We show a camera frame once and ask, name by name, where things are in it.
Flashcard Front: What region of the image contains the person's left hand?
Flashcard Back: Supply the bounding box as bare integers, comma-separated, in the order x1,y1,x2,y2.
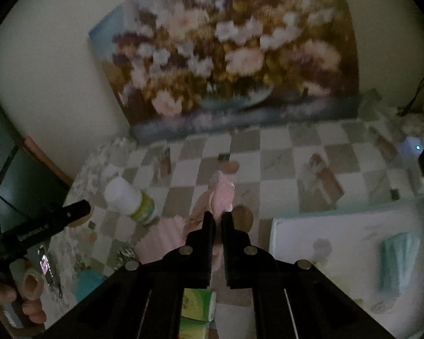
0,257,47,338

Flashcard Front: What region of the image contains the keychain with charm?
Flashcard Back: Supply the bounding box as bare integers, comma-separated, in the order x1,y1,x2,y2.
37,243,63,299

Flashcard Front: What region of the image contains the white green-labelled bottle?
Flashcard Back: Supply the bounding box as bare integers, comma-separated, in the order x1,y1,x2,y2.
103,177,157,225

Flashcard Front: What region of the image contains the checkered patterned tablecloth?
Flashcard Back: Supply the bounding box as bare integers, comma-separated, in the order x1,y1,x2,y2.
49,114,424,321

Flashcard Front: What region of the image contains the light blue cloth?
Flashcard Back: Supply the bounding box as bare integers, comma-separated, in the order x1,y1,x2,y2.
379,233,421,296

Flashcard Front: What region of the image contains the beige rose fabric bundle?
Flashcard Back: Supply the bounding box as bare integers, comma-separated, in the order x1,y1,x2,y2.
184,171,235,272

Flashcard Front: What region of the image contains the floral painting canvas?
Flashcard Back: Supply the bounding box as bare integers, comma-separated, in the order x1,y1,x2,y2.
88,0,360,143

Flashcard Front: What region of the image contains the pink fluffy plush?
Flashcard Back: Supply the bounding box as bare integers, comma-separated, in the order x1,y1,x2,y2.
134,216,185,264

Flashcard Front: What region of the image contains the white tray with green rim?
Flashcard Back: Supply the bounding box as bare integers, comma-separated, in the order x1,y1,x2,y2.
269,198,424,338

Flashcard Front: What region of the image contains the green tissue pack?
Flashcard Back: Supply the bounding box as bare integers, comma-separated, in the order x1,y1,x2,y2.
178,317,209,339
181,288,217,323

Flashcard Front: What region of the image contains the leopard print plush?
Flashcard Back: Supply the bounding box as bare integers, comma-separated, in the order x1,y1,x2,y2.
115,244,138,270

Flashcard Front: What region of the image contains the teal plastic bag roll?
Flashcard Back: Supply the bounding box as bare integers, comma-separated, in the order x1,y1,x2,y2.
74,270,106,302

